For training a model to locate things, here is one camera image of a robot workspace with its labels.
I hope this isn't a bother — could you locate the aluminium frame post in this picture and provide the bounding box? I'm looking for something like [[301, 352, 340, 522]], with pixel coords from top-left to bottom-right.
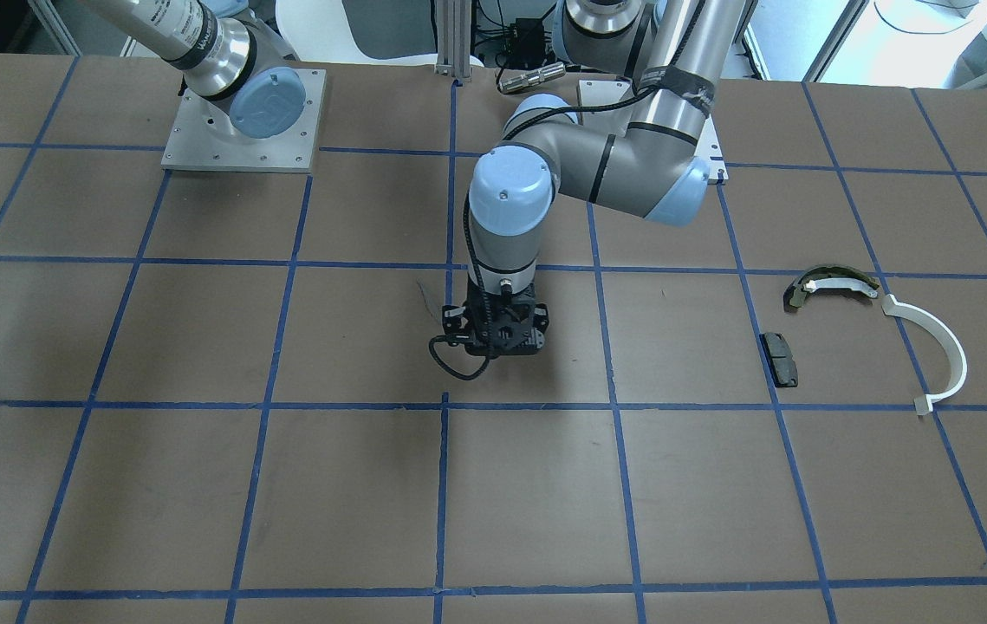
[[432, 0, 472, 84]]

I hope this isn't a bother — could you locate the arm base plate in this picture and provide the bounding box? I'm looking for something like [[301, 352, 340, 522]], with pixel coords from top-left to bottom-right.
[[577, 78, 730, 185], [161, 68, 328, 174]]

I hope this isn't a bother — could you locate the white curved plastic bracket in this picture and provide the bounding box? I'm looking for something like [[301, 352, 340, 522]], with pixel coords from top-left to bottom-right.
[[881, 294, 969, 417]]

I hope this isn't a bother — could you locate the olive brake shoe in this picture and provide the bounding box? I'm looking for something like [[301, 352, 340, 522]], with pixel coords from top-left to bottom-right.
[[782, 264, 880, 312]]

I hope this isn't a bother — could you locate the white chair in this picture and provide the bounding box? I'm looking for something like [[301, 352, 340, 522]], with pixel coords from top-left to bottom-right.
[[275, 1, 438, 66]]

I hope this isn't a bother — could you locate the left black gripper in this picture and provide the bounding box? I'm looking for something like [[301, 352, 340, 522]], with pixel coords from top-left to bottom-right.
[[443, 287, 549, 359]]

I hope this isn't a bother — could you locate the black brake pad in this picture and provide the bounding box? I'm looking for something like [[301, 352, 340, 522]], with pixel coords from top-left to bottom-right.
[[760, 332, 799, 388]]

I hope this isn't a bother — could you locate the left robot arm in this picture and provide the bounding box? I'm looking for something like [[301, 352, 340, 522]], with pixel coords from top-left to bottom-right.
[[435, 1, 745, 359]]

